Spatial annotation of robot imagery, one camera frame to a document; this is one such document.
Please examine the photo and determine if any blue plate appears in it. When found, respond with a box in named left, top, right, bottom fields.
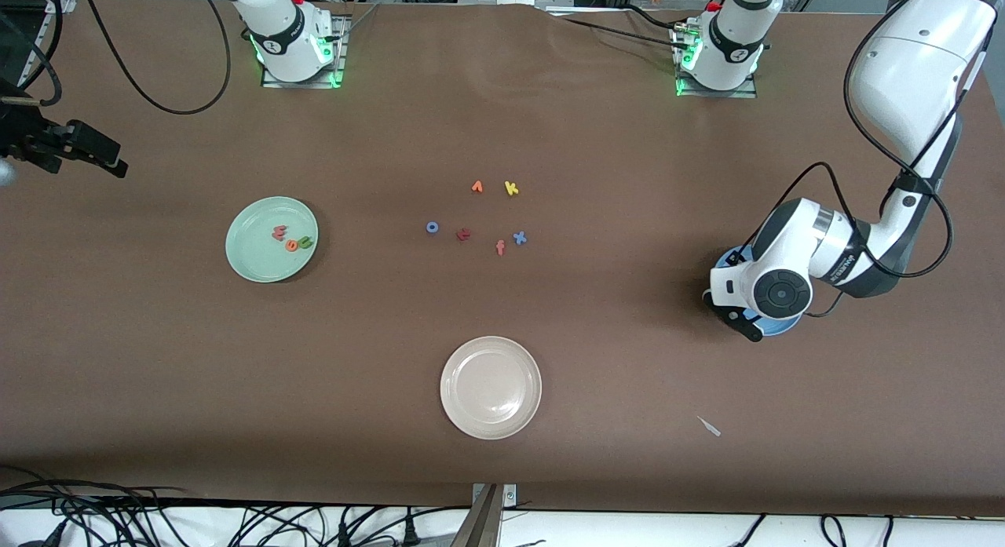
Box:
left=710, top=244, right=807, bottom=337

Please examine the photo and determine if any light green plate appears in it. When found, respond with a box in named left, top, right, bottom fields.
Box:
left=225, top=196, right=320, bottom=283

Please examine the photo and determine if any brown table cover sheet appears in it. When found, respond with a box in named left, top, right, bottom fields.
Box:
left=0, top=0, right=1005, bottom=518

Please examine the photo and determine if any beige plate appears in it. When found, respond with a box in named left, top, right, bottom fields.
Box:
left=440, top=336, right=543, bottom=440

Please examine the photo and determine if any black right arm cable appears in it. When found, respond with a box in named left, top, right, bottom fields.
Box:
left=0, top=0, right=232, bottom=116

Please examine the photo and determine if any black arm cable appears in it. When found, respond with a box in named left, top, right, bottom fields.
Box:
left=0, top=0, right=232, bottom=116
left=738, top=13, right=990, bottom=320

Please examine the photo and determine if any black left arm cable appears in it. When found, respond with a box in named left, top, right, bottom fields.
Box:
left=738, top=13, right=990, bottom=320

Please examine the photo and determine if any black cable across table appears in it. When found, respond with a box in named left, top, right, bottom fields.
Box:
left=561, top=4, right=688, bottom=46

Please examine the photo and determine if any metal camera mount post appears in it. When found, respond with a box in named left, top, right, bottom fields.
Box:
left=451, top=483, right=519, bottom=547

